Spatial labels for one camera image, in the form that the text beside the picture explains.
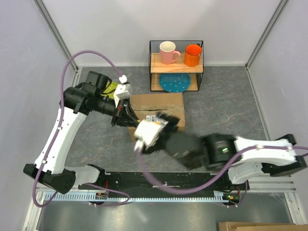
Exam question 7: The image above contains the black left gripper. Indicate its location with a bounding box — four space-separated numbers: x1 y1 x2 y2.
94 93 141 128

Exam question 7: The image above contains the brown cardboard express box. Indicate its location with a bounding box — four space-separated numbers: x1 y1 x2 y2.
130 93 185 131

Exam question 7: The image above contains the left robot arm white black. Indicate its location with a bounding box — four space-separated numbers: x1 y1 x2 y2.
23 71 139 194

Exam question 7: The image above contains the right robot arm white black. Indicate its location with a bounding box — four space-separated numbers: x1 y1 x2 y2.
134 113 308 190

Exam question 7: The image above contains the green dotted plate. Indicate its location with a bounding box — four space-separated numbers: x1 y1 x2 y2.
101 82 118 99

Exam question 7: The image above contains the blue dotted plate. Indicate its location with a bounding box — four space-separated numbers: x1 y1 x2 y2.
158 73 191 93

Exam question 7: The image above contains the orange mug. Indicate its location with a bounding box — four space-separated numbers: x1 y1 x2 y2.
184 44 202 67

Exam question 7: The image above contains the pink mug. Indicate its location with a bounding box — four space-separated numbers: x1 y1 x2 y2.
159 41 181 65

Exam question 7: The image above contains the cardboard sheet corner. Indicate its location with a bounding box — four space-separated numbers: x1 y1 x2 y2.
218 222 308 231

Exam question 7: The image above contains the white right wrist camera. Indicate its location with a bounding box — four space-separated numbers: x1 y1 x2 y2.
134 120 165 152

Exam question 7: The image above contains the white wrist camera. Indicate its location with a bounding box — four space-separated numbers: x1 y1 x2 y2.
134 120 165 152
114 83 132 104

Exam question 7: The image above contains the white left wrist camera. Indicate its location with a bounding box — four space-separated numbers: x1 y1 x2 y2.
114 83 132 104

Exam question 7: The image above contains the black wire wooden shelf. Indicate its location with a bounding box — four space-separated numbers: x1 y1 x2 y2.
149 40 204 92

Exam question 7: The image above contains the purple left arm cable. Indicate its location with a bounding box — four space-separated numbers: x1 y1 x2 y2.
32 50 126 208

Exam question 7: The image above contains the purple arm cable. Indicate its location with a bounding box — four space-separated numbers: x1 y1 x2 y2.
137 144 308 194
32 50 126 208

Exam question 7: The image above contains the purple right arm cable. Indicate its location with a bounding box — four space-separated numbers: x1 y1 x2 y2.
137 144 308 194

